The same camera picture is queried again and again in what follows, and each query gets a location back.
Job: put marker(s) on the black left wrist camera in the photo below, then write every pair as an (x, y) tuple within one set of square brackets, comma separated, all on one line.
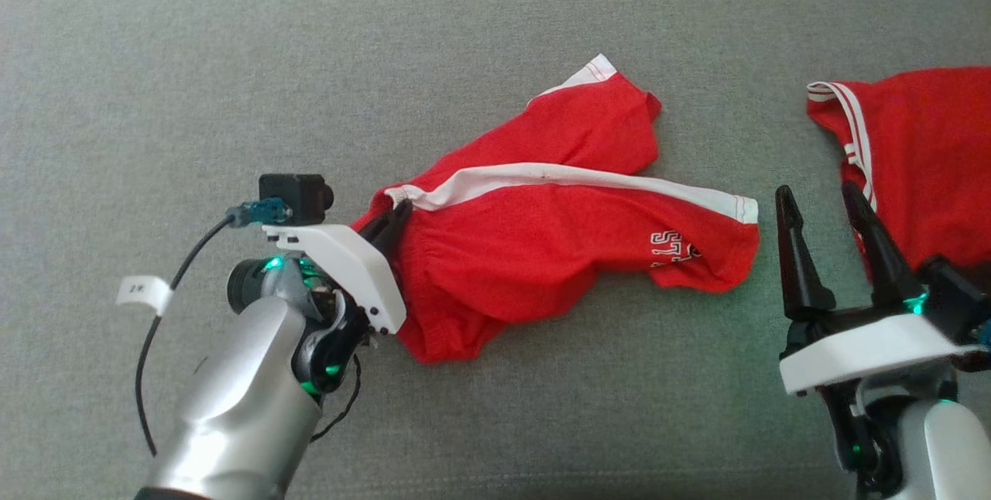
[(298, 196)]

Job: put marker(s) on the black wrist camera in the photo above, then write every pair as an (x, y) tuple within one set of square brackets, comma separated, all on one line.
[(960, 299), (298, 196)]

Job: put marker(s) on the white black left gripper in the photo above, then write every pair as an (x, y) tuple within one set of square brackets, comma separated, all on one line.
[(348, 268)]

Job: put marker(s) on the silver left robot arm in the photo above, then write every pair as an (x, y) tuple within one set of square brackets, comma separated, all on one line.
[(232, 399)]

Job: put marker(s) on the red shirt white striped collar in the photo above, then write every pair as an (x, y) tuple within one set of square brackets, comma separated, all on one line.
[(929, 159)]

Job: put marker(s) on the large grey sofa seat cushion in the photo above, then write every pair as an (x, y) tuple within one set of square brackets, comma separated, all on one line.
[(232, 82)]

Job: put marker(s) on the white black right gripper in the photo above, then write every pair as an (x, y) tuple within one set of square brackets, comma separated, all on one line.
[(867, 345)]

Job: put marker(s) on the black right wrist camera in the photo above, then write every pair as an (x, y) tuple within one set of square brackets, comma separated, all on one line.
[(960, 299)]

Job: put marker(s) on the red shorts white side stripe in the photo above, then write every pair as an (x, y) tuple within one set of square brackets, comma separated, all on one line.
[(542, 244)]

